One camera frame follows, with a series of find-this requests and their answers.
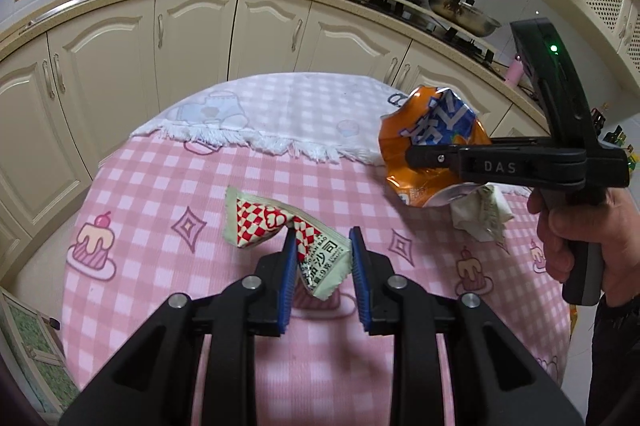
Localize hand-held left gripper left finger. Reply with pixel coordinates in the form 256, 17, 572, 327
59, 226, 301, 426

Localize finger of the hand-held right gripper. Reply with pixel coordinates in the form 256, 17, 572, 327
404, 145, 463, 172

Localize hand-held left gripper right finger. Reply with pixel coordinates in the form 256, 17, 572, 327
348, 226, 586, 426

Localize crushed orange soda can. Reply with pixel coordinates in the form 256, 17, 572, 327
377, 85, 493, 208

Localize red checked food wrapper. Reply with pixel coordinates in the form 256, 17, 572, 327
222, 186, 351, 302

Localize person's right hand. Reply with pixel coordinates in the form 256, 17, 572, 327
526, 183, 640, 302

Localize pink utensil cup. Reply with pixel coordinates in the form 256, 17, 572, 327
505, 55, 525, 88

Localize crumpled white paper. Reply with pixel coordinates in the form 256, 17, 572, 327
450, 185, 516, 243

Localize steel wok with lid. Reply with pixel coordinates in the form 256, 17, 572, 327
427, 0, 502, 38

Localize black gas hob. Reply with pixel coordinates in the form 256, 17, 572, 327
325, 0, 508, 79

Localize pink checked tablecloth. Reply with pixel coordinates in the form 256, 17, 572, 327
60, 133, 573, 426

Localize white fringed cloth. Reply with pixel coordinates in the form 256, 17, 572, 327
130, 73, 532, 198

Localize orange packet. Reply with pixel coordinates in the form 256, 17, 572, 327
569, 303, 585, 338

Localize person's dark trousers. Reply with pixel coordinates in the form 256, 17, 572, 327
585, 291, 640, 426

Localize green patterned mat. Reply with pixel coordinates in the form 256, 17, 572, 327
0, 288, 81, 417

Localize cream lower cabinets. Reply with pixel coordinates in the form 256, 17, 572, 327
0, 0, 551, 257

